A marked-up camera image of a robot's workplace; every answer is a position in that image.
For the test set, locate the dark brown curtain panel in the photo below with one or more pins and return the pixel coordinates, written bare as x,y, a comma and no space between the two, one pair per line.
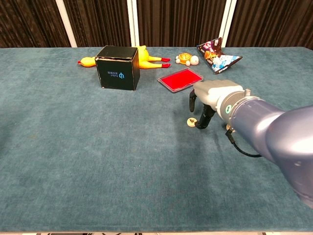
97,22
178,22
269,22
29,22

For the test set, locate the red ink pad case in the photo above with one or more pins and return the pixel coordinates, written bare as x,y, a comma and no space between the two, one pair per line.
179,79

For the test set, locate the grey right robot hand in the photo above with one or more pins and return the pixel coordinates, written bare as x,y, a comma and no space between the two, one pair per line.
215,91

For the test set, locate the cream round chess piece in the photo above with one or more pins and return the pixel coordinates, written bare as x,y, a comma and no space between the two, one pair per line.
229,127
191,121

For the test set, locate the yellow rubber chicken toy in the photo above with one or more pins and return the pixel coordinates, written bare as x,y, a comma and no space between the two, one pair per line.
144,56

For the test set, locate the dark snack bag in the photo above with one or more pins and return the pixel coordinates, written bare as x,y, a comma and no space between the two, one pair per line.
220,61

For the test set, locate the black cardboard box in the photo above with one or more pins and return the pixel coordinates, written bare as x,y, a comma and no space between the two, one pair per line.
117,73

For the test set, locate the teal velvet tablecloth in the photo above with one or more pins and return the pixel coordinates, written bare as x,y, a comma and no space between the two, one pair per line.
97,159

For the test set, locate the orange turtle toy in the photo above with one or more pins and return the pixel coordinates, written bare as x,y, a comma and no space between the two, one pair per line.
185,58

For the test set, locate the white partition frame post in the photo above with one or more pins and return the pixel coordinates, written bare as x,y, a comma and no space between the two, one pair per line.
66,23
227,23
132,22

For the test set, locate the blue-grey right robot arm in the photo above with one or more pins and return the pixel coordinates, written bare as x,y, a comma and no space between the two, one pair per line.
281,132

